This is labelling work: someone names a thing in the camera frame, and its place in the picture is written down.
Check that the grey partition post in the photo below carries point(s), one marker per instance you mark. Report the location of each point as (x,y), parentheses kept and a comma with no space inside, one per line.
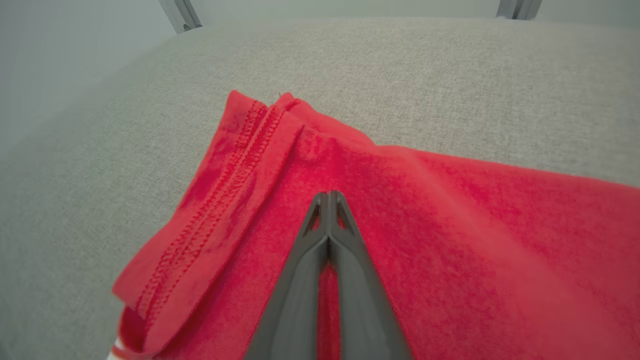
(180,14)

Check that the red white jersey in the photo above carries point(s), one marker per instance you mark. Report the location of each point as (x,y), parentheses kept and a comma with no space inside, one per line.
(475,250)

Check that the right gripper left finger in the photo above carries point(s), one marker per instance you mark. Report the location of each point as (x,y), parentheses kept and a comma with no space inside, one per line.
(295,300)

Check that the grey partition post twin feet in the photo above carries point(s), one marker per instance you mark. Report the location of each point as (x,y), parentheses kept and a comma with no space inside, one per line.
(519,8)

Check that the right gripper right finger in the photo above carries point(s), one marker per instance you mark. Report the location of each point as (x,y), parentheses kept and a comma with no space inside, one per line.
(365,300)

